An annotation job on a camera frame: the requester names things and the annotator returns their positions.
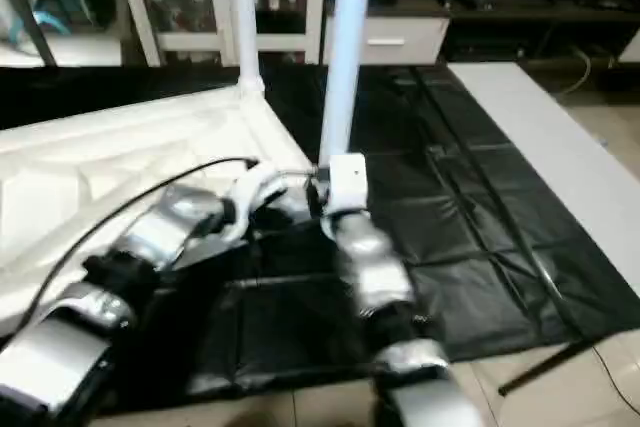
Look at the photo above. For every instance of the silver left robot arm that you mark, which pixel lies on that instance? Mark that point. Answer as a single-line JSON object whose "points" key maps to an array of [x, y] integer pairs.
{"points": [[130, 267]]}

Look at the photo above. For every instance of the grey metal pole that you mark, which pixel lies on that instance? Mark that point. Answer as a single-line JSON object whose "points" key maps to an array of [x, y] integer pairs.
{"points": [[28, 7]]}

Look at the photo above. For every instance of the white glass-door cabinet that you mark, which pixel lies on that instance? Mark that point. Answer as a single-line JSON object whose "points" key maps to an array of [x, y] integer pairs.
{"points": [[190, 42]]}

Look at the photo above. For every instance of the white plastic table top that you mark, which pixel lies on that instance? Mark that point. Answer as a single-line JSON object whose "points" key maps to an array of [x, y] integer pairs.
{"points": [[120, 157]]}

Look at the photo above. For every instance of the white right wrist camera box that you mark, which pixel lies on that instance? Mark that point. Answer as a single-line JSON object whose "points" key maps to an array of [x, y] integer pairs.
{"points": [[348, 182]]}

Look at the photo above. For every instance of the white drawer unit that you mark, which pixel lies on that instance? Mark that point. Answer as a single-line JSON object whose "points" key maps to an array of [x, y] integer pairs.
{"points": [[390, 42]]}

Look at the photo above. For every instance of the white plastic table leg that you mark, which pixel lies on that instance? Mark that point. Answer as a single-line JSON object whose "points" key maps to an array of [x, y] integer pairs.
{"points": [[345, 57], [246, 17]]}

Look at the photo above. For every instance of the light blue plastic object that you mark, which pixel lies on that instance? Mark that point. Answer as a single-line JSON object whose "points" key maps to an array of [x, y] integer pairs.
{"points": [[55, 19]]}

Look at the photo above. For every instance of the black plastic mat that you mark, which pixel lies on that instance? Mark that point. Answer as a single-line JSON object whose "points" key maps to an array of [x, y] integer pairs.
{"points": [[450, 197]]}

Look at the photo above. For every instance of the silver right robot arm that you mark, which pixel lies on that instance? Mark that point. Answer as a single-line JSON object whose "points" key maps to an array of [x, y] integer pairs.
{"points": [[385, 287]]}

